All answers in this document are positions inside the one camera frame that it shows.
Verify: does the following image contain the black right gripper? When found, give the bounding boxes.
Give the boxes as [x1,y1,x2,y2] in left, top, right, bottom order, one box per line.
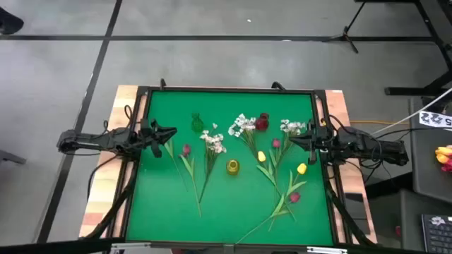
[289,119,333,165]

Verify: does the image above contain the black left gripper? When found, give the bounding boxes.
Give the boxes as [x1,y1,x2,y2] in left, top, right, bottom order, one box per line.
[137,118,177,159]

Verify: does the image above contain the green glass vase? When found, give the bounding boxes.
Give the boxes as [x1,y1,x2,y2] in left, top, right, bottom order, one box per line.
[191,111,205,134]

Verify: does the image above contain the red glass vase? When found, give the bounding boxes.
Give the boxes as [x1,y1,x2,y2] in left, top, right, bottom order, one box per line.
[254,112,270,132]

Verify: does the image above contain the yellow glass jar vase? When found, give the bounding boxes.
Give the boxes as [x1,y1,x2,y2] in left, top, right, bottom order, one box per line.
[225,159,241,176]

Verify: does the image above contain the black support strut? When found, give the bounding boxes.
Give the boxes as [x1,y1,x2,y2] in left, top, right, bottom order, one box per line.
[326,183,375,246]
[84,169,137,241]

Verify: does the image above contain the black flat panel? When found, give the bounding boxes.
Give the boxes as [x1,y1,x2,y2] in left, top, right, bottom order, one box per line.
[344,192,371,236]

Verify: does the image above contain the green table mat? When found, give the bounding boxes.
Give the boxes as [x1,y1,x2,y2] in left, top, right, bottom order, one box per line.
[125,90,335,247]

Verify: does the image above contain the black tripod stand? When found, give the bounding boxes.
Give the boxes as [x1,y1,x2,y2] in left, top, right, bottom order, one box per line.
[321,1,368,54]

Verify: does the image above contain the grey side table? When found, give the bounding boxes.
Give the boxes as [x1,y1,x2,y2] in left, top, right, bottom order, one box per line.
[409,95,452,204]

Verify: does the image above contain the white printed tag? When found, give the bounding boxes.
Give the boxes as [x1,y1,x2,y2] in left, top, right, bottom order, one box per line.
[419,110,452,128]

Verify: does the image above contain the orange red flower bunch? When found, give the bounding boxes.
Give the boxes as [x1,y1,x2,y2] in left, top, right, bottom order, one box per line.
[434,145,452,174]

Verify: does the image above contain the grey table foot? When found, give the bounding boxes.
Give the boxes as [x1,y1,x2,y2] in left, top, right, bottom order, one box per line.
[0,150,28,166]

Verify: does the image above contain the black bar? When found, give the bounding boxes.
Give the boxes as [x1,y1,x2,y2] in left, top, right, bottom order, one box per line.
[0,238,124,254]

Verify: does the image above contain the black keyboard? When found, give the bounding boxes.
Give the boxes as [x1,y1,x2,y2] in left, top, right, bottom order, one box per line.
[421,214,452,254]

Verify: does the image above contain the black rounded object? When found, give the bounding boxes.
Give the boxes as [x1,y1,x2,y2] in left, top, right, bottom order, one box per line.
[0,6,25,35]

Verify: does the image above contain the yellow cable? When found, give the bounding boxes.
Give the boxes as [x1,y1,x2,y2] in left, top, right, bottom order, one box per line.
[349,120,391,126]

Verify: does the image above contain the black cable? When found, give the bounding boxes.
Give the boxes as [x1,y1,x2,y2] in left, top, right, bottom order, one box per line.
[86,155,121,202]

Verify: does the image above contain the white cable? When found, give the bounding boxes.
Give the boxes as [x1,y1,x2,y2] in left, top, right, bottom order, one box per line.
[370,87,452,137]

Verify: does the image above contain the silver bracket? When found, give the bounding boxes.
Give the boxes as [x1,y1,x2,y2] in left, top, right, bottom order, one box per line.
[306,246,349,254]
[109,241,153,253]

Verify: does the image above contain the black desk frame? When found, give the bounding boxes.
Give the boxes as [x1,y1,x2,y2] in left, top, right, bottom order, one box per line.
[355,0,452,98]

